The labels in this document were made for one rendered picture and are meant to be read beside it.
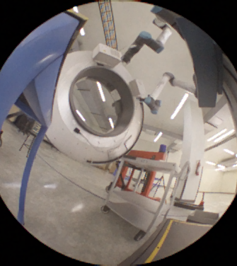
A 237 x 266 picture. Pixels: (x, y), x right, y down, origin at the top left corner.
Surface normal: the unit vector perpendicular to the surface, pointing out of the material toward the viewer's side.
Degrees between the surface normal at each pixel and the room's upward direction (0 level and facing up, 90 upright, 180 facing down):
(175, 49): 180
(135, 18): 180
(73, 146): 90
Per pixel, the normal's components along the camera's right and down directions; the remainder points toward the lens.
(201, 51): -0.35, 0.87
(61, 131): 0.65, -0.04
